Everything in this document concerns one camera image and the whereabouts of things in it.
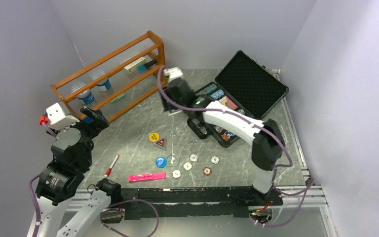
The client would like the black poker case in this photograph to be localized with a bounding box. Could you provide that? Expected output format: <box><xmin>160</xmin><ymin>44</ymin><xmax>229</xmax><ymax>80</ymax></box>
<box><xmin>187</xmin><ymin>50</ymin><xmax>289</xmax><ymax>149</ymax></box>

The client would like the blue purple chip row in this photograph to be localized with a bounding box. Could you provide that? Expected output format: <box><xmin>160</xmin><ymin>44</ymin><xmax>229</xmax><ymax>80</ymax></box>
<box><xmin>221</xmin><ymin>131</ymin><xmax>237</xmax><ymax>142</ymax></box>

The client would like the red white marker pen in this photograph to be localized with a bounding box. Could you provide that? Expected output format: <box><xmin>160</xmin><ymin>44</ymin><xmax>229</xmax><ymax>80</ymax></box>
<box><xmin>104</xmin><ymin>154</ymin><xmax>119</xmax><ymax>178</ymax></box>

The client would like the blue round button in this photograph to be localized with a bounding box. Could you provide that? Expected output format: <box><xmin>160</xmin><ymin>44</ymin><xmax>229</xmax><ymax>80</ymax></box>
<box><xmin>155</xmin><ymin>157</ymin><xmax>167</xmax><ymax>168</ymax></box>

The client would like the triangular all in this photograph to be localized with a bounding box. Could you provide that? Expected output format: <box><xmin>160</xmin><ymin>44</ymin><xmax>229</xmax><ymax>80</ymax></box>
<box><xmin>154</xmin><ymin>138</ymin><xmax>166</xmax><ymax>151</ymax></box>

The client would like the blue jar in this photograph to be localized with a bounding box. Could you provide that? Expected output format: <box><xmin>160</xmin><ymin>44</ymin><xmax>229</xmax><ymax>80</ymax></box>
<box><xmin>96</xmin><ymin>78</ymin><xmax>112</xmax><ymax>92</ymax></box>
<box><xmin>76</xmin><ymin>89</ymin><xmax>95</xmax><ymax>105</ymax></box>

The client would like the white poker chip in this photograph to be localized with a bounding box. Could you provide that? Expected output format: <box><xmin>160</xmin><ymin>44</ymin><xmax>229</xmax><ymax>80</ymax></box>
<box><xmin>172</xmin><ymin>170</ymin><xmax>181</xmax><ymax>179</ymax></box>
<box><xmin>210</xmin><ymin>156</ymin><xmax>220</xmax><ymax>164</ymax></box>
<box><xmin>189</xmin><ymin>154</ymin><xmax>198</xmax><ymax>162</ymax></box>
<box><xmin>183</xmin><ymin>162</ymin><xmax>192</xmax><ymax>171</ymax></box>

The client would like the black blue marker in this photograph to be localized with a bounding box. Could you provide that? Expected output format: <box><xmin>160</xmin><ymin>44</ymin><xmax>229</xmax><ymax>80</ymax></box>
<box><xmin>138</xmin><ymin>59</ymin><xmax>157</xmax><ymax>72</ymax></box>

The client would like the pink highlighter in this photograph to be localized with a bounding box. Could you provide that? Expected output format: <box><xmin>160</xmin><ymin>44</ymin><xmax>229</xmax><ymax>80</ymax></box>
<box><xmin>128</xmin><ymin>172</ymin><xmax>166</xmax><ymax>183</ymax></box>

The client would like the black base frame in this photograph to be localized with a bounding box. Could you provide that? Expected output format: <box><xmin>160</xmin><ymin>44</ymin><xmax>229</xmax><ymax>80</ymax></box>
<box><xmin>88</xmin><ymin>178</ymin><xmax>283</xmax><ymax>221</ymax></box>

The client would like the clear dealer button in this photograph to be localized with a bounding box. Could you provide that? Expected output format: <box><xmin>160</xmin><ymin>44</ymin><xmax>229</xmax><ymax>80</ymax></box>
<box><xmin>167</xmin><ymin>154</ymin><xmax>180</xmax><ymax>167</ymax></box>

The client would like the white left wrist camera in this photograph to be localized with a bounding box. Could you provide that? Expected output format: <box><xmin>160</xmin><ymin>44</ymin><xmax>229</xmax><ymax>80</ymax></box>
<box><xmin>39</xmin><ymin>102</ymin><xmax>79</xmax><ymax>130</ymax></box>

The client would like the red blue chip row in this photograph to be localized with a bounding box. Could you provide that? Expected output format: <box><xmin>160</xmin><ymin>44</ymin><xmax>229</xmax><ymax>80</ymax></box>
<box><xmin>209</xmin><ymin>89</ymin><xmax>225</xmax><ymax>101</ymax></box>

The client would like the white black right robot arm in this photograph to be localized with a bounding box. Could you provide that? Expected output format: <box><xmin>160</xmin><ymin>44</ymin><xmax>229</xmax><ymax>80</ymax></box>
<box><xmin>157</xmin><ymin>78</ymin><xmax>288</xmax><ymax>205</ymax></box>

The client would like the green blue chip row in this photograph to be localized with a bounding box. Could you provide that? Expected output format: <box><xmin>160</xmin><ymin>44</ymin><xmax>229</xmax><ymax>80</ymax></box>
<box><xmin>204</xmin><ymin>83</ymin><xmax>218</xmax><ymax>95</ymax></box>

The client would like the red brown poker chip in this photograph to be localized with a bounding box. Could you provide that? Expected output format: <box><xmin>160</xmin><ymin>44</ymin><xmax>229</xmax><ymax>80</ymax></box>
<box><xmin>203</xmin><ymin>167</ymin><xmax>212</xmax><ymax>176</ymax></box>

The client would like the blue card deck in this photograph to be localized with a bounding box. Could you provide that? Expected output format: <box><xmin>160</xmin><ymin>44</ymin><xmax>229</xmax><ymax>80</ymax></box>
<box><xmin>167</xmin><ymin>109</ymin><xmax>182</xmax><ymax>116</ymax></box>

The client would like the white green box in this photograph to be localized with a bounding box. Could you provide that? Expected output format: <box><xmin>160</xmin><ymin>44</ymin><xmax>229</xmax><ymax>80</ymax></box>
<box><xmin>123</xmin><ymin>57</ymin><xmax>147</xmax><ymax>74</ymax></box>

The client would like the blue object lower shelf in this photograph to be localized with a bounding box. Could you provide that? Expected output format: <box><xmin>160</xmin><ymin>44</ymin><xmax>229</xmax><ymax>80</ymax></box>
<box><xmin>81</xmin><ymin>117</ymin><xmax>92</xmax><ymax>124</ymax></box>

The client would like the orange wooden shelf rack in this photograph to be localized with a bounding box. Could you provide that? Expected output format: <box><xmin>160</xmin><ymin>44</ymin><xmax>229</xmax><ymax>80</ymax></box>
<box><xmin>50</xmin><ymin>31</ymin><xmax>166</xmax><ymax>122</ymax></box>

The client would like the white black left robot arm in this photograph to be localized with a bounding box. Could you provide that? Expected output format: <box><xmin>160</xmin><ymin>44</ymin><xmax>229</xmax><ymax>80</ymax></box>
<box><xmin>27</xmin><ymin>106</ymin><xmax>122</xmax><ymax>237</ymax></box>

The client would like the yellow big blind button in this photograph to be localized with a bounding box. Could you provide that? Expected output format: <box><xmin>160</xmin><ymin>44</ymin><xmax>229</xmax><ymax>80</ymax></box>
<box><xmin>149</xmin><ymin>132</ymin><xmax>160</xmax><ymax>143</ymax></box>

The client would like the brown green chip row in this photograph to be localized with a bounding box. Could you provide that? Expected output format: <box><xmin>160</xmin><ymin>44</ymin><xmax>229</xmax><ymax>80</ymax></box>
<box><xmin>214</xmin><ymin>109</ymin><xmax>246</xmax><ymax>133</ymax></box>

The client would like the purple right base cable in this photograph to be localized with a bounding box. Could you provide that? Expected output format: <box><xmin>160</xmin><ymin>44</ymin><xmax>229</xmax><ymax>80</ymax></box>
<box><xmin>250</xmin><ymin>178</ymin><xmax>316</xmax><ymax>229</ymax></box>

